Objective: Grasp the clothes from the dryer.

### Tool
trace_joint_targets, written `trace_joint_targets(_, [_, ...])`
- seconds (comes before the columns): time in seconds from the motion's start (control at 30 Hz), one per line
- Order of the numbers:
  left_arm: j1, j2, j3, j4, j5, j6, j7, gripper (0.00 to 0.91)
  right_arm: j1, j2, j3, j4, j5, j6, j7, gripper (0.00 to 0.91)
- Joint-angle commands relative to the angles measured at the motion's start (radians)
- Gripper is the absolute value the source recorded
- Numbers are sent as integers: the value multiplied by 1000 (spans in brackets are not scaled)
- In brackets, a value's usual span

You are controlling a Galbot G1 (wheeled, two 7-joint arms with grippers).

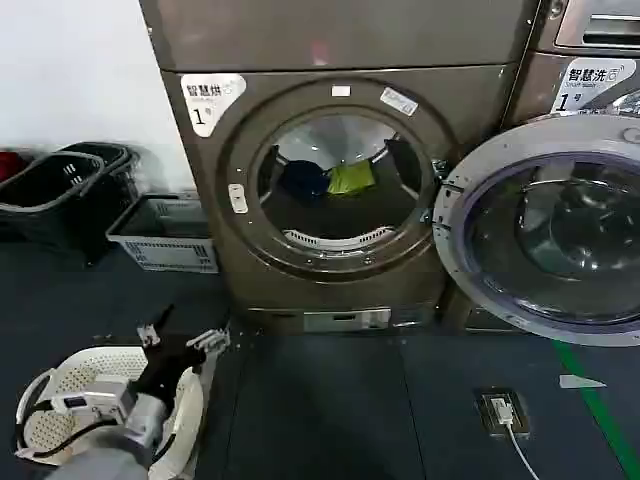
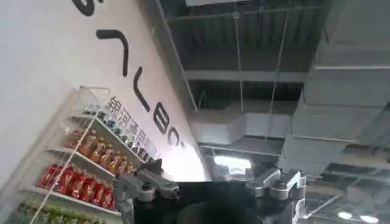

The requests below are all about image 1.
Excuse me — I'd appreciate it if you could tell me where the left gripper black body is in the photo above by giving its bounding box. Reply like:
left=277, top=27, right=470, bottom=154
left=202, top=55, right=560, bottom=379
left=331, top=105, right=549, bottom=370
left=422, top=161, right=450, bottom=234
left=131, top=338, right=207, bottom=402

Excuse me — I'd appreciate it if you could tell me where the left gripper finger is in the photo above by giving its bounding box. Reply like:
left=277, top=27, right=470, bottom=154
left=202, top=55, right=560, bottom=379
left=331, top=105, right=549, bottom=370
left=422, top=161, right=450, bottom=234
left=136, top=302, right=175, bottom=350
left=185, top=326, right=233, bottom=363

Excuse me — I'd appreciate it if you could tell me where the white perforated laundry basket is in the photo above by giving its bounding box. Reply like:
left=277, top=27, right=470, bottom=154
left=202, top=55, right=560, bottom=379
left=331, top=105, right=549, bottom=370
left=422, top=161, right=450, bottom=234
left=14, top=344, right=206, bottom=480

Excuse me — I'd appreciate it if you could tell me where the grey slotted plastic crate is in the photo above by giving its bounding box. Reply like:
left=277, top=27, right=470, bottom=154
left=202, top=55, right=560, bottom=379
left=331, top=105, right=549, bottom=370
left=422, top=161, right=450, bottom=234
left=105, top=193, right=220, bottom=274

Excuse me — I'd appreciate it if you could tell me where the black plastic laundry basket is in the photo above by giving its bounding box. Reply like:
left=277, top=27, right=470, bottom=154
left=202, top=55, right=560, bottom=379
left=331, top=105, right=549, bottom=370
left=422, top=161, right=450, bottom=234
left=0, top=151, right=107, bottom=242
left=58, top=141, right=144, bottom=211

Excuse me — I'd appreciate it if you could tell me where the dark blue garment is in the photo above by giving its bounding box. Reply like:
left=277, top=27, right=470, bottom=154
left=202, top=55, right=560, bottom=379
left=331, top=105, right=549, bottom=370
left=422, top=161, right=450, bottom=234
left=278, top=159, right=332, bottom=199

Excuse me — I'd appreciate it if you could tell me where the green garment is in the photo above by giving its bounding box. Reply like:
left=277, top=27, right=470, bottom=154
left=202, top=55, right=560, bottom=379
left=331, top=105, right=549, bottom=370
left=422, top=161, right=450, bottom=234
left=326, top=160, right=377, bottom=197

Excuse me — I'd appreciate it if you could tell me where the red item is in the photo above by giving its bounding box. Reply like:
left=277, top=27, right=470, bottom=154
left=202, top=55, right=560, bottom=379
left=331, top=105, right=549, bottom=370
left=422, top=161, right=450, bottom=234
left=0, top=151, right=22, bottom=182

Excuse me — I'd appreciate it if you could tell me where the floor socket box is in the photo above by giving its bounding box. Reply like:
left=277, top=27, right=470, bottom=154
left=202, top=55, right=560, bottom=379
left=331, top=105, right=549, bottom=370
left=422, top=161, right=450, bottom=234
left=473, top=387, right=532, bottom=437

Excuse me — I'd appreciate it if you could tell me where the grey dryer with round opening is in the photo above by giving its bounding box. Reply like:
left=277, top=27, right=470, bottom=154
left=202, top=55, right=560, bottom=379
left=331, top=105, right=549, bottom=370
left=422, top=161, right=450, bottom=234
left=137, top=0, right=542, bottom=337

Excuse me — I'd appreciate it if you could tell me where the round glass dryer door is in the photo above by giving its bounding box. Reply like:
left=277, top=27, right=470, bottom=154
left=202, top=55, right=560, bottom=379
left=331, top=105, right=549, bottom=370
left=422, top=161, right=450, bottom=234
left=432, top=113, right=640, bottom=347

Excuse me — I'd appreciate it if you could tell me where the white floor arrow sticker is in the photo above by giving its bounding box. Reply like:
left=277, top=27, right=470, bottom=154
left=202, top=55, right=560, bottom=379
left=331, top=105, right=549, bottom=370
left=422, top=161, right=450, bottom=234
left=558, top=374, right=608, bottom=390

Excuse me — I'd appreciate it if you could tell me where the green floor tape strip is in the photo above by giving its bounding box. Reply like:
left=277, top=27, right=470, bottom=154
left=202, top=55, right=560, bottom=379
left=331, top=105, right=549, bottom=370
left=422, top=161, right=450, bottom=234
left=553, top=342, right=640, bottom=480

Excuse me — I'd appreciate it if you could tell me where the grey washing machine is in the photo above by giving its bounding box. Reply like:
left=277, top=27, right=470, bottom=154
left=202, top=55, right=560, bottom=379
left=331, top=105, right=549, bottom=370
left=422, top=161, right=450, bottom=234
left=504, top=0, right=640, bottom=332

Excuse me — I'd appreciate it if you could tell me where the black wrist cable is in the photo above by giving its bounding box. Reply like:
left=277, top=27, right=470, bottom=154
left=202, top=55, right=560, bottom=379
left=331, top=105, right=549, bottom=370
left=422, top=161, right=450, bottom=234
left=13, top=398, right=57, bottom=459

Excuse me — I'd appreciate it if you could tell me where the white plug with cable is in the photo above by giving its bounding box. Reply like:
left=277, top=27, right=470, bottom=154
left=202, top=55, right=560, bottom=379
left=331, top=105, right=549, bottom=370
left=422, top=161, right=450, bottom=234
left=490, top=396, right=532, bottom=480

